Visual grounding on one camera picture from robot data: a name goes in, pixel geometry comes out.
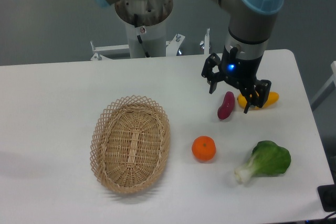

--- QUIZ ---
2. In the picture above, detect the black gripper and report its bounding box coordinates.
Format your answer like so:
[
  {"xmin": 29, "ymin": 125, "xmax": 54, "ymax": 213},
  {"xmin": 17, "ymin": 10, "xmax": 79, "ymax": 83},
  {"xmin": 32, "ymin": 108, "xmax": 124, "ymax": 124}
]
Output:
[{"xmin": 201, "ymin": 47, "xmax": 271, "ymax": 114}]

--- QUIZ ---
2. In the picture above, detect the white metal base frame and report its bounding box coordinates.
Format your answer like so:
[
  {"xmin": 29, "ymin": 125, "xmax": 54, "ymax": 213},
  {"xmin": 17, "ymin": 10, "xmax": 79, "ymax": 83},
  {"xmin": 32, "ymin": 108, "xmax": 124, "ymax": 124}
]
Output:
[{"xmin": 90, "ymin": 28, "xmax": 212, "ymax": 61}]

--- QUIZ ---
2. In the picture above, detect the yellow mango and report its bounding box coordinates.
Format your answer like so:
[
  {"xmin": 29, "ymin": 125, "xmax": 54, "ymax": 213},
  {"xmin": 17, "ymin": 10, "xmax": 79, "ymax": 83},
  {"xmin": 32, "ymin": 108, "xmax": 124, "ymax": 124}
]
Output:
[{"xmin": 237, "ymin": 91, "xmax": 279, "ymax": 109}]

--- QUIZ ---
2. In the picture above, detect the black device at table edge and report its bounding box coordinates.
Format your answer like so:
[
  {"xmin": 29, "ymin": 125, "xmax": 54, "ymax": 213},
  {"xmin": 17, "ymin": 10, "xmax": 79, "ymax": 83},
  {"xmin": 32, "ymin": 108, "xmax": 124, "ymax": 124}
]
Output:
[{"xmin": 317, "ymin": 185, "xmax": 335, "ymax": 212}]

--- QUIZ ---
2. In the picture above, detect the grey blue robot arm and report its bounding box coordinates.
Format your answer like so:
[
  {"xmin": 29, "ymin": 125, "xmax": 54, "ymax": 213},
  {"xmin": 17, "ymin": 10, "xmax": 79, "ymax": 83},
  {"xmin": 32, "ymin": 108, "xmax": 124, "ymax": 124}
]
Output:
[{"xmin": 96, "ymin": 0, "xmax": 284, "ymax": 111}]

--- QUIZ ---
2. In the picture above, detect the black cable on pedestal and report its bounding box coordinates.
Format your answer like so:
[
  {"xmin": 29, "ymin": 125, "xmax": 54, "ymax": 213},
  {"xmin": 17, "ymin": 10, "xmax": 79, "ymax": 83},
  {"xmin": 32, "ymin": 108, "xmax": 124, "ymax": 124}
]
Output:
[{"xmin": 133, "ymin": 13, "xmax": 151, "ymax": 58}]

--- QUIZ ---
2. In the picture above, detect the purple sweet potato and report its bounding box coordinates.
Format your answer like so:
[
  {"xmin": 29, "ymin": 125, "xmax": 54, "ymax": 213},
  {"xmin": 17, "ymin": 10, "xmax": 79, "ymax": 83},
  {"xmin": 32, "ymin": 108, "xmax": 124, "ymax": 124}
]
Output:
[{"xmin": 217, "ymin": 91, "xmax": 235, "ymax": 120}]

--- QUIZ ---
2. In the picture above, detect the green bok choy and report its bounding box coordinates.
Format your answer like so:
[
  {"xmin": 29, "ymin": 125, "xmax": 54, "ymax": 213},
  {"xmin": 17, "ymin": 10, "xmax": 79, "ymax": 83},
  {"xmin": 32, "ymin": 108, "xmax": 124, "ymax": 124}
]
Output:
[{"xmin": 234, "ymin": 141, "xmax": 291, "ymax": 183}]

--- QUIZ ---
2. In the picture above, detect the orange tangerine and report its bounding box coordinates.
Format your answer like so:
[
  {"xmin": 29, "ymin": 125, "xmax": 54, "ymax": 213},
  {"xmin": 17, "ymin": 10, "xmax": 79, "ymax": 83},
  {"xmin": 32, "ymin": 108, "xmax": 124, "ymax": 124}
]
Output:
[{"xmin": 191, "ymin": 136, "xmax": 216, "ymax": 162}]

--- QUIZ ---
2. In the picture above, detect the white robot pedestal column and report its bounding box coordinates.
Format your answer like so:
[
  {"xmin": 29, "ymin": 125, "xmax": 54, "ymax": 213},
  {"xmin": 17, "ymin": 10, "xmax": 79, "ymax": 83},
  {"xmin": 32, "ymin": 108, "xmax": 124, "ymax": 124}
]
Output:
[{"xmin": 125, "ymin": 22, "xmax": 166, "ymax": 58}]

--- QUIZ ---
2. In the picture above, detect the woven wicker basket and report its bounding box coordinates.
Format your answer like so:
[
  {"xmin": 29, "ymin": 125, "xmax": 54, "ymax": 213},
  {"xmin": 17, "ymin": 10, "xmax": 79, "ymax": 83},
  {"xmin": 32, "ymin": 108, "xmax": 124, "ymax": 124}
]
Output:
[{"xmin": 90, "ymin": 95, "xmax": 170, "ymax": 194}]

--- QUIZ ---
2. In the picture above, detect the white furniture leg right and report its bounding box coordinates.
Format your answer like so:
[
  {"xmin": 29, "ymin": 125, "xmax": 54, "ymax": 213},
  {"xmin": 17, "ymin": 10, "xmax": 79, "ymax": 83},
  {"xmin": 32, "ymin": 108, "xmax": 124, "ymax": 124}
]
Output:
[{"xmin": 310, "ymin": 61, "xmax": 335, "ymax": 111}]

